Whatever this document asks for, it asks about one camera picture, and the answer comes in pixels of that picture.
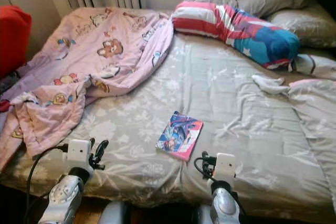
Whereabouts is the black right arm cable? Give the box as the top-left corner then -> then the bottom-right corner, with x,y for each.
193,152 -> 216,183

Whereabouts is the white sock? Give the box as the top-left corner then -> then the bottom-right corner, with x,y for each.
251,74 -> 292,96

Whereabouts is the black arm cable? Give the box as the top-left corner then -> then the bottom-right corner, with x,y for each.
193,152 -> 216,183
25,144 -> 69,224

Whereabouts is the red folded cushion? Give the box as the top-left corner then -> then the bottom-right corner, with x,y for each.
0,5 -> 33,78

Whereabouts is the grey floral duvet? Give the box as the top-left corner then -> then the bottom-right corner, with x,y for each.
288,79 -> 336,183

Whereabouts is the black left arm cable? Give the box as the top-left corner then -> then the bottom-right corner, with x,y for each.
25,144 -> 69,224

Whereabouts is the colourful comic book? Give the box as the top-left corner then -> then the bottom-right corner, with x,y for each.
155,111 -> 204,162

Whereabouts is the grey robot left leg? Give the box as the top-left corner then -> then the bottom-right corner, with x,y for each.
99,201 -> 129,224

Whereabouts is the pink bear print blanket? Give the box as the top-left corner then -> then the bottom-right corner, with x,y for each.
0,6 -> 175,169

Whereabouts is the grey robot leg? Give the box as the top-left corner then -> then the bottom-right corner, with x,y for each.
194,206 -> 213,224
99,201 -> 129,224

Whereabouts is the red white blue striped bolster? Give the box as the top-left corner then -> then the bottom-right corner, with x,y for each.
172,1 -> 301,70

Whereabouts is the bed with grey floral sheet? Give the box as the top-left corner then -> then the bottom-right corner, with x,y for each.
0,33 -> 336,222

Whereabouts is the white dark-striped pillow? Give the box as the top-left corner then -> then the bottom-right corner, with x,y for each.
291,54 -> 336,80

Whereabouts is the grey robot right leg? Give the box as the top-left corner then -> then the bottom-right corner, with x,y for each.
194,206 -> 213,224

